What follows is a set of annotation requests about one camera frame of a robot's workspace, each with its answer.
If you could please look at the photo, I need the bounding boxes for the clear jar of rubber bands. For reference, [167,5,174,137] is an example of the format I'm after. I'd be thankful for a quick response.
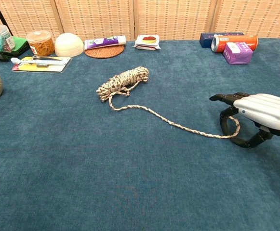
[26,30,55,57]

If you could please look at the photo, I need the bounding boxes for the purple white toothpaste tube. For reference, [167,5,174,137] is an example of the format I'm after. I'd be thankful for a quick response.
[84,35,127,51]

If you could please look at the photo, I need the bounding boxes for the cream upturned bowl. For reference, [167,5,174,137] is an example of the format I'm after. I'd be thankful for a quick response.
[54,32,85,58]

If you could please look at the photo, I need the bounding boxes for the orange drink can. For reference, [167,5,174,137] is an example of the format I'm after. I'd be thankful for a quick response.
[211,35,259,53]

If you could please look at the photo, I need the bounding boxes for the beige speckled braided rope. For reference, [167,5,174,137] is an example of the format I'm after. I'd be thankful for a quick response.
[95,66,241,140]

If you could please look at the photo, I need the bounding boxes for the green folded cloth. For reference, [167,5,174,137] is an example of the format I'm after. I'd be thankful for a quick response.
[0,36,31,62]

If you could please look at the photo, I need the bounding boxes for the purple small box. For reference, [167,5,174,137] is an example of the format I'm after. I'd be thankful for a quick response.
[223,42,254,65]

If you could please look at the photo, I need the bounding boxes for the light blue toothbrush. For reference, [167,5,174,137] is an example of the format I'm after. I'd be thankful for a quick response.
[11,57,67,67]

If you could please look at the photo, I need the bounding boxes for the bamboo folding screen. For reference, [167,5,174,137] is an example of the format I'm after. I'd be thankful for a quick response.
[0,0,280,41]

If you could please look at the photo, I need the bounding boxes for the blue carpet table cover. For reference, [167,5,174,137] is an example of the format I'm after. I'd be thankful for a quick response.
[0,38,280,231]

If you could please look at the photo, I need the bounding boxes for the wrapped pastry snack pack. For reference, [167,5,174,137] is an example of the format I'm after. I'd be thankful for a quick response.
[133,34,161,51]

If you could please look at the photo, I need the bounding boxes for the round woven rattan coaster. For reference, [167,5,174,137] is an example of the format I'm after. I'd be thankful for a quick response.
[84,44,125,59]

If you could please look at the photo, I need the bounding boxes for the yellow razor blister pack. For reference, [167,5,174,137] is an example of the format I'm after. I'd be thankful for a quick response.
[11,56,72,74]

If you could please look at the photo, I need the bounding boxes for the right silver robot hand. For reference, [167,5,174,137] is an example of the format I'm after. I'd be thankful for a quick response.
[209,92,280,149]

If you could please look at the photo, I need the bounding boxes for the dark blue long box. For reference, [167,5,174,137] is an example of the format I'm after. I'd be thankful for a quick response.
[199,32,244,48]

